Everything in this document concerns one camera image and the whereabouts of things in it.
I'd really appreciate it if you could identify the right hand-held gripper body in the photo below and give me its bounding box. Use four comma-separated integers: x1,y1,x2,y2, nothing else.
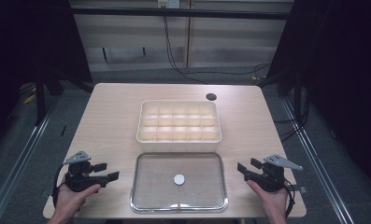
244,154,303,193

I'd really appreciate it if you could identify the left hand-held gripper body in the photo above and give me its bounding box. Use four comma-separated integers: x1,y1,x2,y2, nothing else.
62,150,109,192

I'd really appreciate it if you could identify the person's right hand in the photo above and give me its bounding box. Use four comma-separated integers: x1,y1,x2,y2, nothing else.
246,179,289,218

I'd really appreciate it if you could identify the person's left hand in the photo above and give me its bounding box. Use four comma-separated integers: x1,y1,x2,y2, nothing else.
53,182,102,218

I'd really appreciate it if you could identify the clear lid with white knob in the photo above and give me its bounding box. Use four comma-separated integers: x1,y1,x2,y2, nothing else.
129,152,229,215

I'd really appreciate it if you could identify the white divided storage box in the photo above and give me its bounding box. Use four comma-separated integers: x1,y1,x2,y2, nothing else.
136,99,222,153

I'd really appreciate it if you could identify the black metal stand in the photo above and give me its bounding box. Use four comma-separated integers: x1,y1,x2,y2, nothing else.
34,70,48,127

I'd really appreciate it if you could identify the black curtain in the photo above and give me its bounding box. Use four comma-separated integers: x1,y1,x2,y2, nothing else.
0,0,93,153
266,0,371,197

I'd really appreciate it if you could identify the black horizontal bar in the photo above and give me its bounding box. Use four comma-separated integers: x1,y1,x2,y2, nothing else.
70,7,293,21

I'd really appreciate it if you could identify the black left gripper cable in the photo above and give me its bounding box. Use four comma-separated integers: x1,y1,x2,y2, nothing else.
50,163,69,207

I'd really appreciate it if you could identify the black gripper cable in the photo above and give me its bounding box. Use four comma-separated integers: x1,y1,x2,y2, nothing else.
50,163,69,207
282,177,297,218

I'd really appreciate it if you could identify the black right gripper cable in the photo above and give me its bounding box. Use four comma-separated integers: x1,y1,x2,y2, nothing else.
282,177,297,218

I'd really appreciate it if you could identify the metal floor rail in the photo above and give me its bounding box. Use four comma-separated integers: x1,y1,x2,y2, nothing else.
0,101,59,224
280,97,356,224

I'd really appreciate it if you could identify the bundle of black floor cables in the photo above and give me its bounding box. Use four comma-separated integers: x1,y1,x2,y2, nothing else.
274,88,311,144

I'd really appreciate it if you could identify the thin black floor cable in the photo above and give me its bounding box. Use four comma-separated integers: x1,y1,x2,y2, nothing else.
186,63,272,77

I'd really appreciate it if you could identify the black hanging power cable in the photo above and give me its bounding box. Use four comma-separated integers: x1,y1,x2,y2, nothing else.
162,15,209,85

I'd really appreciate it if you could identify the white wall socket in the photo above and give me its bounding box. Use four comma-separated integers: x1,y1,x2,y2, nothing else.
157,0,181,9

